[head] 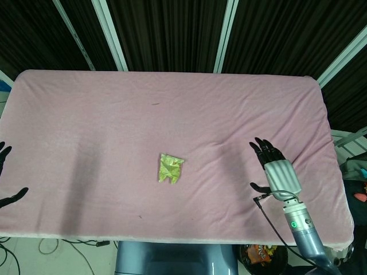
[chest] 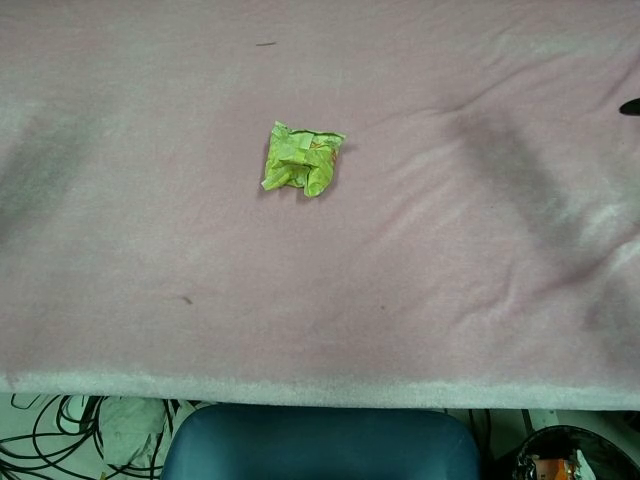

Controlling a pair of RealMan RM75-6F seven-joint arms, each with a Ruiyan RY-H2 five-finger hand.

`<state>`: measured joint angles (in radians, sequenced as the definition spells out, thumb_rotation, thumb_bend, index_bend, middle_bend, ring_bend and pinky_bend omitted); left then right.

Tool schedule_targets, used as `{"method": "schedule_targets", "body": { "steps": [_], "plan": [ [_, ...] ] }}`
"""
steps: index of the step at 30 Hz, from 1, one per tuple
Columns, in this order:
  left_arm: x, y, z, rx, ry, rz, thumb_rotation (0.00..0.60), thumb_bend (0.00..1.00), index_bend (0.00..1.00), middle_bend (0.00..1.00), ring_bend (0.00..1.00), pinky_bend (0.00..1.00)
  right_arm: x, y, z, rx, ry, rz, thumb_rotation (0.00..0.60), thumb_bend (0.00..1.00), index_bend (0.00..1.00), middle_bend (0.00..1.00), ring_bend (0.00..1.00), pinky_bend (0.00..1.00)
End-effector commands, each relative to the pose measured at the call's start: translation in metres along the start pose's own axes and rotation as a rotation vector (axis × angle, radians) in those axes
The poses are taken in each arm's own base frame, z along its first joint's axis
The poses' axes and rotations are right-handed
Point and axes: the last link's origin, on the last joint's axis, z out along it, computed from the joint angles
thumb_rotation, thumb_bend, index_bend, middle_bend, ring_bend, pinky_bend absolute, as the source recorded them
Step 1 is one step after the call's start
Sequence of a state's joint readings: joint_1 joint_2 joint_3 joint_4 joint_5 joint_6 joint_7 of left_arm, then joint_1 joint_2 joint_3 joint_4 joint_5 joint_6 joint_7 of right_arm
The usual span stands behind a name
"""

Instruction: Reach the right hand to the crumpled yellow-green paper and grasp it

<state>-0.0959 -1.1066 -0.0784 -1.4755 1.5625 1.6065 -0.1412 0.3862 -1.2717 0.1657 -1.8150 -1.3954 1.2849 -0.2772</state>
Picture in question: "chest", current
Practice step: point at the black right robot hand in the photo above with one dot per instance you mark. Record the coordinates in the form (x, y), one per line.
(632, 106)

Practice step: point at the green paper wrapper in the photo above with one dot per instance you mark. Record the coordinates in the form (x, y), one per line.
(300, 162)

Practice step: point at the black trash bin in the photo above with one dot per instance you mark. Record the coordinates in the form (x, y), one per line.
(595, 445)

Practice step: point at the blue chair seat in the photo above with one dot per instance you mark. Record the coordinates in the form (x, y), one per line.
(320, 445)

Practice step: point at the pink fleece table cloth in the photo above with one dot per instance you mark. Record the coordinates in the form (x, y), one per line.
(200, 275)

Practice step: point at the white crumpled plastic bag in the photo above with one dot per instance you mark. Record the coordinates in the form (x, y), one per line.
(132, 430)

